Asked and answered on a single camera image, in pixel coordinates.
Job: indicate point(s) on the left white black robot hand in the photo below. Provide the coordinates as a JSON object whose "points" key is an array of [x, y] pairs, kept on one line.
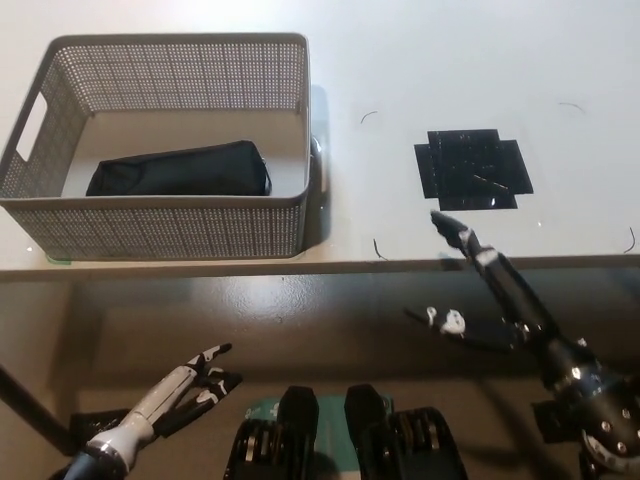
{"points": [[155, 400]]}

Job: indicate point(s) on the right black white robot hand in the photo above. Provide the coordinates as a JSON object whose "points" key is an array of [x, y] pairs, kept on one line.
{"points": [[515, 295]]}

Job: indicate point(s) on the black table leg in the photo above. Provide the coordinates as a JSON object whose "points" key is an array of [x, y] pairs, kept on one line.
{"points": [[30, 410]]}

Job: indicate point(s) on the black tape patch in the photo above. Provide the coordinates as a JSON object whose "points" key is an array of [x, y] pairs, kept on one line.
{"points": [[470, 165]]}

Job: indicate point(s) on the green tape strip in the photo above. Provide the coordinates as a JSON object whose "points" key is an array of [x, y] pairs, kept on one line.
{"points": [[60, 259]]}

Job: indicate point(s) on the grey perforated plastic basket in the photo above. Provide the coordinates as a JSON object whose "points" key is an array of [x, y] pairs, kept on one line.
{"points": [[150, 227]]}

